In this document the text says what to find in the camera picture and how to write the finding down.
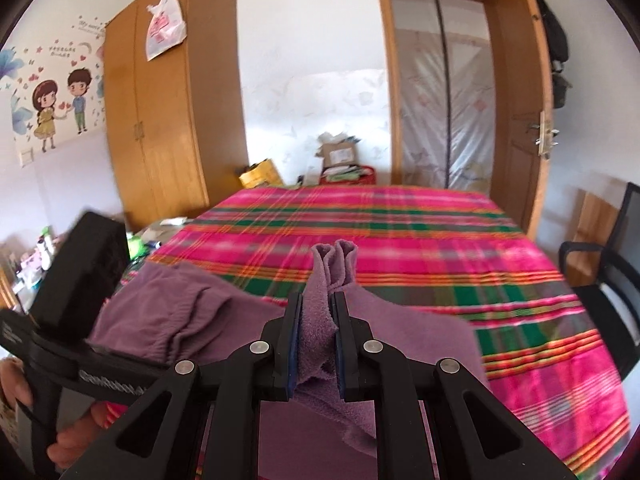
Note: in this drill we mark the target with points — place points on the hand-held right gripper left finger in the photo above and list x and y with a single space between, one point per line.
295 355

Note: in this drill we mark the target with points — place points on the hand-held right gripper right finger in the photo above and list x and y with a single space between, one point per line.
339 360

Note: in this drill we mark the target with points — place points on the purple pants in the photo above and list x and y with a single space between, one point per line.
415 330

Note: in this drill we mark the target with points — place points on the person's left hand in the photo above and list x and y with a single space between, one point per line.
75 440

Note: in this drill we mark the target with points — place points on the white plastic bottle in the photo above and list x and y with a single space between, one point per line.
47 250

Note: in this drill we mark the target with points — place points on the green tissue pack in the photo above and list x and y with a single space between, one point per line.
136 245

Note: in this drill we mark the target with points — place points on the printed glass coffee table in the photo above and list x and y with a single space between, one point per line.
165 232

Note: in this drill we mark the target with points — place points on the pink plaid bed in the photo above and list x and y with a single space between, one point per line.
400 220

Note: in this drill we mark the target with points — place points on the yellow box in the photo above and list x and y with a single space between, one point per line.
260 175

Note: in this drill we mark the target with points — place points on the red box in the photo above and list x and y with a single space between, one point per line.
367 175

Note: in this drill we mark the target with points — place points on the wooden wardrobe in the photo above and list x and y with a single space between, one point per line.
170 110

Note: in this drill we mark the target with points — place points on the cardboard box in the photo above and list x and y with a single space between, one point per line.
340 152

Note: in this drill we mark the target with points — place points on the white plastic bag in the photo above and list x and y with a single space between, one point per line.
165 30

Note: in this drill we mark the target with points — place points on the clear door curtain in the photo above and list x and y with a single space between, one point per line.
425 110

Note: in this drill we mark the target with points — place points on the black office chair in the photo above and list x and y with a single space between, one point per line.
615 310

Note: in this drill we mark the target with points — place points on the wooden board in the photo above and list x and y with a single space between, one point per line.
592 230

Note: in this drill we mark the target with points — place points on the metal door lock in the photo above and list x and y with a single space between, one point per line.
544 135

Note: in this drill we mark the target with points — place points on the wooden door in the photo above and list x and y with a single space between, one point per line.
520 85

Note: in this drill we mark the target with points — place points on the black hanging bag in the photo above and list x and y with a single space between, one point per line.
552 35

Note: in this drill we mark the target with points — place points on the white wall switch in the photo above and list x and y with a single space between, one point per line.
26 156

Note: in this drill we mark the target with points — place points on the cartoon wall sticker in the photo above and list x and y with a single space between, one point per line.
45 105

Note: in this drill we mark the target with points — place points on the wooden door frame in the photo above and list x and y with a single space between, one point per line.
382 85

